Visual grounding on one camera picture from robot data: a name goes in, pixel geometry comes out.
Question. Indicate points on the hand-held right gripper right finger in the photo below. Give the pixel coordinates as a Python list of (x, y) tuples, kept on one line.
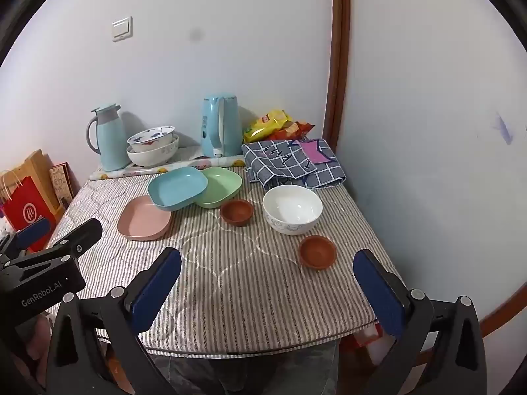
[(376, 288)]

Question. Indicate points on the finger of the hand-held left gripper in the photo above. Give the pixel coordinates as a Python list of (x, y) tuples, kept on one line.
[(35, 228), (76, 236)]

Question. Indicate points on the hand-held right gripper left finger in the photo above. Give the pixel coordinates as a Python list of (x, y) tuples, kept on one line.
[(158, 288)]

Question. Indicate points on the pink plastic plate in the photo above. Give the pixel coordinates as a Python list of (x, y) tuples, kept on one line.
[(142, 222)]

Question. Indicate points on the small brown bowl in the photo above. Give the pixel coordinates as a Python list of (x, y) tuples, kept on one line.
[(236, 212), (317, 252)]

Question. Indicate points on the blue plastic plate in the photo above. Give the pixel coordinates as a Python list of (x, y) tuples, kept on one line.
[(177, 187)]

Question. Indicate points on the white plate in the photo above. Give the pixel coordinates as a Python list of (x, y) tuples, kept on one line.
[(292, 208)]

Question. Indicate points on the green plastic plate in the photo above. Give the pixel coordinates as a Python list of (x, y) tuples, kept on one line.
[(222, 187)]

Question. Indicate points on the red paper bag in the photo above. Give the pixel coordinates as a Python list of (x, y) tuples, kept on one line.
[(26, 210)]

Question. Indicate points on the brown framed box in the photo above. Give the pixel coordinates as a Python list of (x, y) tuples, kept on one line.
[(61, 185)]

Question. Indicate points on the brown paper bag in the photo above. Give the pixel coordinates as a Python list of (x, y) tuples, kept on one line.
[(39, 168)]

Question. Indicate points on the striped quilted table cover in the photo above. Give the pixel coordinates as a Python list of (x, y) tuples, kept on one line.
[(247, 288)]

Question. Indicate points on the light blue thermos jug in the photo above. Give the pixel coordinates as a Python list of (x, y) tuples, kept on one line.
[(111, 144)]

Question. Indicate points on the large white bowl grey scrolls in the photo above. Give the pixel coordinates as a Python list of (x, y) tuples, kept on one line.
[(152, 157)]

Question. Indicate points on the blue patterned white bowl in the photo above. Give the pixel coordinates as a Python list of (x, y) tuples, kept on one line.
[(150, 139)]

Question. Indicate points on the person's dark trousers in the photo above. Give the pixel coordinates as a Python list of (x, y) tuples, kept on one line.
[(247, 374)]

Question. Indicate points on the grey checked cloth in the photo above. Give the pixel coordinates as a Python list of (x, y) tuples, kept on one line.
[(284, 164)]

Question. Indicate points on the light blue electric kettle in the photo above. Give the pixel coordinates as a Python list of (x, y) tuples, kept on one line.
[(218, 127)]

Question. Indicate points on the red chips bag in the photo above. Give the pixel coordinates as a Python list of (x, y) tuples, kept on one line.
[(294, 131)]

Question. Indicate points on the yellow chips bag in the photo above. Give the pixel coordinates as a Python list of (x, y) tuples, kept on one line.
[(265, 125)]

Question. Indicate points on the white wall light switch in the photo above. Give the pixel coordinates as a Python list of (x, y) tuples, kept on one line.
[(122, 28)]

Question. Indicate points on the wooden door frame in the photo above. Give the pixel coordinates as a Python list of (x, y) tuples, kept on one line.
[(338, 49)]

